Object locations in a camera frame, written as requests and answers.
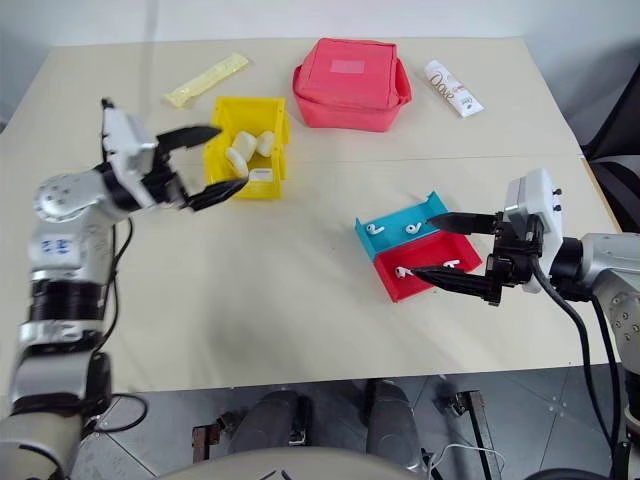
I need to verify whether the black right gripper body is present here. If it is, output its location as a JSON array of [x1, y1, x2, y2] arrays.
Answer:
[[483, 212, 545, 290]]

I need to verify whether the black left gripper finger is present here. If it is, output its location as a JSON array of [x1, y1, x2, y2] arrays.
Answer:
[[181, 179, 250, 214], [155, 125, 224, 152]]

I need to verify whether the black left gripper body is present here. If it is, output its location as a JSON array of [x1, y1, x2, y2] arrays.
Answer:
[[141, 148, 190, 208]]

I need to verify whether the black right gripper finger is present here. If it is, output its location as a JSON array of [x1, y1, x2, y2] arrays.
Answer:
[[412, 265, 503, 307], [425, 212, 504, 237]]

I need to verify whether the yellow plastic bin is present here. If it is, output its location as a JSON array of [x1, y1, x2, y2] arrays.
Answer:
[[202, 95, 292, 201]]

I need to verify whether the red plastic tray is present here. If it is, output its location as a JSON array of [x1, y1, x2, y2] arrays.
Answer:
[[373, 234, 484, 305]]

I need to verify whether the pale yellow snack packet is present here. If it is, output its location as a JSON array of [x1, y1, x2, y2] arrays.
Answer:
[[163, 53, 250, 109]]

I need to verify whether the teal plastic tray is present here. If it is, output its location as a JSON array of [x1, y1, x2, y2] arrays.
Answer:
[[354, 190, 451, 262]]

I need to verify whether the black chair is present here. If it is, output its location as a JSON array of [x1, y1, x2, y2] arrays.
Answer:
[[582, 62, 640, 234]]

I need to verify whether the white Dove tube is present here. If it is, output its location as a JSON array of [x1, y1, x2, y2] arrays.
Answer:
[[423, 59, 486, 119]]

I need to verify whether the rusty metal table leg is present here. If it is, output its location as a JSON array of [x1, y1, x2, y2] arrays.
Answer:
[[449, 388, 504, 480], [192, 424, 222, 467]]

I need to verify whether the red fabric zip pouch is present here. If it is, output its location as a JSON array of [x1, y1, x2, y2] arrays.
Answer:
[[292, 37, 412, 134]]

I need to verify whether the beige robot torso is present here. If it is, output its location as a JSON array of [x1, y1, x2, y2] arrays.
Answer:
[[149, 446, 421, 480]]

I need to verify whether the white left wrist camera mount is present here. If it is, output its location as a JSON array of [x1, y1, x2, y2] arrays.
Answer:
[[101, 98, 157, 176]]

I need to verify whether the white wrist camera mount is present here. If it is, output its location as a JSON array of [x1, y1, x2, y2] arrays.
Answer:
[[502, 168, 566, 294], [101, 98, 157, 176]]

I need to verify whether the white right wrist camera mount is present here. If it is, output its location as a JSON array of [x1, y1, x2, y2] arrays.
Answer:
[[502, 168, 566, 294]]

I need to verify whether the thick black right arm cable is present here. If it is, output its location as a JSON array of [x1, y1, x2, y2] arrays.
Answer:
[[529, 257, 624, 461]]

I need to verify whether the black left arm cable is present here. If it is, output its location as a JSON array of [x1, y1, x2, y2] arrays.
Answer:
[[79, 217, 150, 436]]

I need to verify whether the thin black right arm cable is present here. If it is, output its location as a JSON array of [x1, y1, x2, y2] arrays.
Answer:
[[592, 294, 632, 451]]

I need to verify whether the thin white cable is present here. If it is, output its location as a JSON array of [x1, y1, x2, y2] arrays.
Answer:
[[427, 442, 506, 480]]

